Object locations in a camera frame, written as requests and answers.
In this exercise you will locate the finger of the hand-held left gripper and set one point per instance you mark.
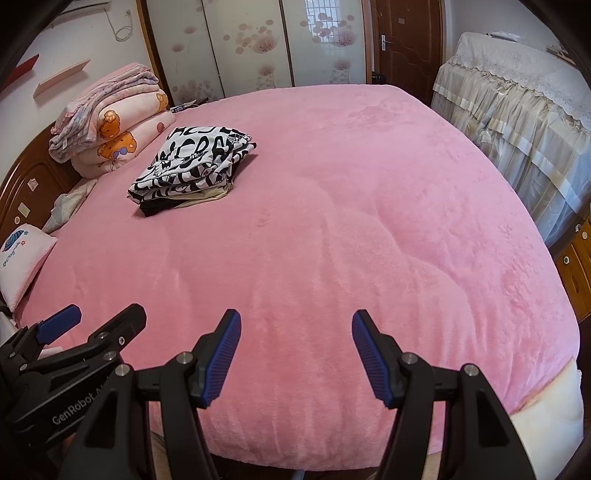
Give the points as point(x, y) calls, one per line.
point(60, 319)
point(124, 323)

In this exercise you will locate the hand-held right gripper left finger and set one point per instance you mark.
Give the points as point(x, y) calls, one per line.
point(224, 355)

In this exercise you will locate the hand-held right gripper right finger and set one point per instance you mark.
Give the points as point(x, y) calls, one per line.
point(371, 355)

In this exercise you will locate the white black printed jacket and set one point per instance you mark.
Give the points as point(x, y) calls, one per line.
point(194, 157)

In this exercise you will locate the white pink pillow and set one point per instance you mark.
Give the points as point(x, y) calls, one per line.
point(23, 263)

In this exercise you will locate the white crumpled cloth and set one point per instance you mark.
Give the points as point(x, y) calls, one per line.
point(64, 205)

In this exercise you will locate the wooden headboard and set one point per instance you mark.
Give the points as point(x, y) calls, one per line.
point(27, 184)

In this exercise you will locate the pink fleece bed blanket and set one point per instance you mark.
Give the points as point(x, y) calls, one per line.
point(346, 207)

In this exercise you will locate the pale green folded garment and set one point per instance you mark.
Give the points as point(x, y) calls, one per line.
point(207, 196)

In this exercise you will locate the white mattress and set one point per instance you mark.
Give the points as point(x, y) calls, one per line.
point(563, 401)

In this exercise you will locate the wooden drawer cabinet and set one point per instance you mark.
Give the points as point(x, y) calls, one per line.
point(577, 272)

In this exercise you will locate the small dark device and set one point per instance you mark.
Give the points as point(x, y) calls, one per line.
point(184, 107)

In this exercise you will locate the lace covered furniture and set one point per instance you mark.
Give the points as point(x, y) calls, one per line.
point(517, 115)

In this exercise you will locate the floral sliding door wardrobe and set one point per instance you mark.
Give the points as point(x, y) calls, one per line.
point(249, 46)

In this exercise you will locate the white air conditioner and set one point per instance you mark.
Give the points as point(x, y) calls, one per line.
point(87, 4)

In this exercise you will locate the brown wooden door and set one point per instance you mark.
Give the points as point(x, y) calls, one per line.
point(411, 41)

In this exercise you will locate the pink wall shelf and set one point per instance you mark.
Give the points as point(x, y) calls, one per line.
point(60, 78)

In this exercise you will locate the red wall shelf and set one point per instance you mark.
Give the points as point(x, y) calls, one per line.
point(18, 71)

